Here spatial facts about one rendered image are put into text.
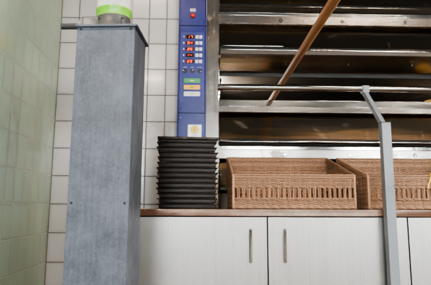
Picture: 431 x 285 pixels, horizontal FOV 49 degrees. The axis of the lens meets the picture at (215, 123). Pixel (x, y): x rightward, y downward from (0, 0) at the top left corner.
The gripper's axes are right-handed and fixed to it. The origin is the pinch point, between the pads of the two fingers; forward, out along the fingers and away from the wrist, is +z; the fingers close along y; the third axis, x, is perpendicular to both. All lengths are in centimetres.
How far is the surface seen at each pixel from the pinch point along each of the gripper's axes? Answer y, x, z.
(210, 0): -95, -17, -33
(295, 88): -61, 28, 27
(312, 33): 7.8, 22.4, 27.7
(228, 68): -98, -5, 7
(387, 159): -41, 64, 63
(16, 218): -52, -94, 96
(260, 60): -89, 13, 4
